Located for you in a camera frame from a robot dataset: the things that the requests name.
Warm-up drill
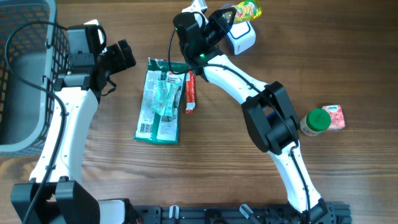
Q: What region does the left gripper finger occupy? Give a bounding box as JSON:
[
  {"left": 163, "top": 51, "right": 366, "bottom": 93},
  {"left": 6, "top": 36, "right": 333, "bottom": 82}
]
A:
[
  {"left": 106, "top": 44, "right": 127, "bottom": 75},
  {"left": 118, "top": 40, "right": 136, "bottom": 70}
]

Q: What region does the yellow liquid bottle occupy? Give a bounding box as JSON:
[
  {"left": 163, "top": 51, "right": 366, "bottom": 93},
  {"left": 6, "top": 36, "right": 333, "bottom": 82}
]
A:
[{"left": 232, "top": 0, "right": 262, "bottom": 24}]

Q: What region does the mint green wipes pack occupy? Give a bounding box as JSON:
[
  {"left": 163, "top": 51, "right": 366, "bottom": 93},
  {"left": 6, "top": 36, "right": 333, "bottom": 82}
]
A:
[{"left": 151, "top": 80, "right": 180, "bottom": 117}]

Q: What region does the green 3M gloves package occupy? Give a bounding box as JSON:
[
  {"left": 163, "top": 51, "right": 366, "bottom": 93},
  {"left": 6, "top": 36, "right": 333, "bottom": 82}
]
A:
[{"left": 134, "top": 58, "right": 188, "bottom": 144}]

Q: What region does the red stick sachet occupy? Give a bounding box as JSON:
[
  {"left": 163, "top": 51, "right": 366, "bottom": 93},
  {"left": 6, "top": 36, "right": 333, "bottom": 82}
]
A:
[{"left": 185, "top": 72, "right": 196, "bottom": 114}]

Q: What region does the green lid round container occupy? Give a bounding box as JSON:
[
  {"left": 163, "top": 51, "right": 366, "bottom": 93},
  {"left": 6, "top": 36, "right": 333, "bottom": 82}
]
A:
[{"left": 300, "top": 108, "right": 331, "bottom": 136}]

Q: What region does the orange Kleenex tissue pack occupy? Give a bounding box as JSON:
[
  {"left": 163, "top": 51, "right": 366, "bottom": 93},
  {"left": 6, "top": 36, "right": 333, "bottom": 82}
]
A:
[{"left": 322, "top": 105, "right": 345, "bottom": 130}]

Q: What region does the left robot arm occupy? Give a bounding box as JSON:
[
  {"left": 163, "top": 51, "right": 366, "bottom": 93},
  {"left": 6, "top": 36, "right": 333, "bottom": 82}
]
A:
[{"left": 11, "top": 20, "right": 139, "bottom": 223}]

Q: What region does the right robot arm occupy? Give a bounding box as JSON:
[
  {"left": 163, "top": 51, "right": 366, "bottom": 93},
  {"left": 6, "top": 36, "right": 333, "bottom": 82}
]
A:
[{"left": 173, "top": 7, "right": 328, "bottom": 223}]

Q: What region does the white barcode scanner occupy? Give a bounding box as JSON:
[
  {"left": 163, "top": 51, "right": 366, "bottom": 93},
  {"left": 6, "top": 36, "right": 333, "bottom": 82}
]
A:
[{"left": 221, "top": 4, "right": 256, "bottom": 55}]

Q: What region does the grey plastic mesh basket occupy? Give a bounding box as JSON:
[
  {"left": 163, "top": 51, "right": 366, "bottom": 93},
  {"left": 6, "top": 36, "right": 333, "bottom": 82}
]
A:
[{"left": 1, "top": 0, "right": 69, "bottom": 157}]

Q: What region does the black left camera cable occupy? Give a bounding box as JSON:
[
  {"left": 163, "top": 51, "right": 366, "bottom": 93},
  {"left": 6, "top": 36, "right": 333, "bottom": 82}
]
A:
[{"left": 4, "top": 20, "right": 70, "bottom": 224}]

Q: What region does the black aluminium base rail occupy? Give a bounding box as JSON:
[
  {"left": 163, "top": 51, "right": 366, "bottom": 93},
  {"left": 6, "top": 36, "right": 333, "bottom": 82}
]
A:
[{"left": 99, "top": 198, "right": 352, "bottom": 224}]

